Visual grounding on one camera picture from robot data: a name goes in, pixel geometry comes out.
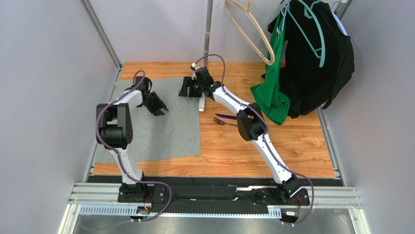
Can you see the green shirt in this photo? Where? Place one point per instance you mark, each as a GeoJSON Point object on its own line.
{"type": "Point", "coordinates": [272, 102]}

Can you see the metal stand pole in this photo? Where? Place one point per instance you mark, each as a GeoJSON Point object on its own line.
{"type": "Point", "coordinates": [207, 31]}

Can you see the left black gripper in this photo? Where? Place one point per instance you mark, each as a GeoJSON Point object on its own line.
{"type": "Point", "coordinates": [159, 103]}

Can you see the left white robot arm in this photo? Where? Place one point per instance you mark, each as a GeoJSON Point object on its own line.
{"type": "Point", "coordinates": [114, 130]}

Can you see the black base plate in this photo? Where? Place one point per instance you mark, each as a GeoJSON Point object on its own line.
{"type": "Point", "coordinates": [208, 195]}

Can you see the black shirt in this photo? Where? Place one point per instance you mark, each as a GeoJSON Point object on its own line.
{"type": "Point", "coordinates": [301, 80]}

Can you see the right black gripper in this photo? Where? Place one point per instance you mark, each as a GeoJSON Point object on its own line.
{"type": "Point", "coordinates": [191, 87]}

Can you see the beige clothes hanger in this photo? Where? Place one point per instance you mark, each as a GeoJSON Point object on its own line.
{"type": "Point", "coordinates": [269, 58]}

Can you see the grey cloth napkin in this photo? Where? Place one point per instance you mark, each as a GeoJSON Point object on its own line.
{"type": "Point", "coordinates": [175, 134]}

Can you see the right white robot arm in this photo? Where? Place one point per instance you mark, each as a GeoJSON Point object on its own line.
{"type": "Point", "coordinates": [251, 127]}

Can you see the teal clothes hanger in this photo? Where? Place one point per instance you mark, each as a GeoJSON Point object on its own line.
{"type": "Point", "coordinates": [315, 39]}

